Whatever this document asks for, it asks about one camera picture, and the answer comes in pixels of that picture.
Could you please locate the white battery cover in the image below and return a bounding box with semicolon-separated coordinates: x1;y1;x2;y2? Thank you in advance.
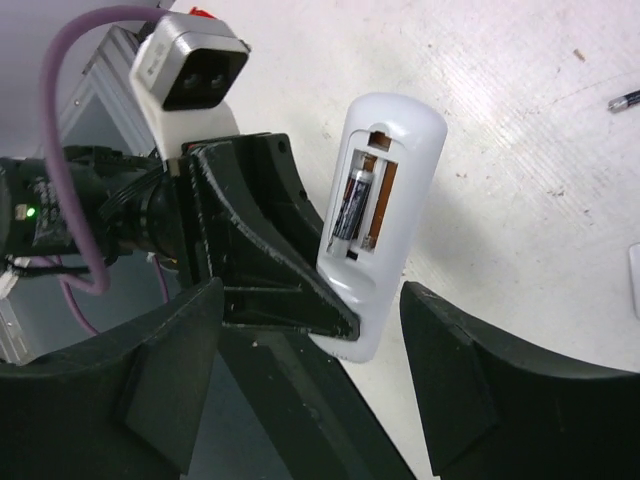
628;243;640;319

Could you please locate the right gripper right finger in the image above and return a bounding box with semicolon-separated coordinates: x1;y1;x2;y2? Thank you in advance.
400;282;639;479

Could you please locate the AAA battery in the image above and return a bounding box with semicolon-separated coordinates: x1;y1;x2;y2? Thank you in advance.
332;169;374;240
607;90;640;113

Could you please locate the aluminium frame rail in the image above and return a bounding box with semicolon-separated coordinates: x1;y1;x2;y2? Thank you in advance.
1;26;154;366

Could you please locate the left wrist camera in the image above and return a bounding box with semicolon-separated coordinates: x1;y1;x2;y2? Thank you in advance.
129;12;251;160

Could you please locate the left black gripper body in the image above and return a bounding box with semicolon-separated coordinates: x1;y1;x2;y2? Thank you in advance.
174;133;320;288

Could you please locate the white remote control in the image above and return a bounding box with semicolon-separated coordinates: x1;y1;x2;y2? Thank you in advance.
311;93;448;363

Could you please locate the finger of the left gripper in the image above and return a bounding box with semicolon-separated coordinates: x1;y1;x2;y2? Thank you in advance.
188;144;360;341

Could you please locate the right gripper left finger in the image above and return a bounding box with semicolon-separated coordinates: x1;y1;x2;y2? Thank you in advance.
1;279;224;479

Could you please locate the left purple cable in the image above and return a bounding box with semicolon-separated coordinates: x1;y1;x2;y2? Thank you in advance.
39;4;176;336

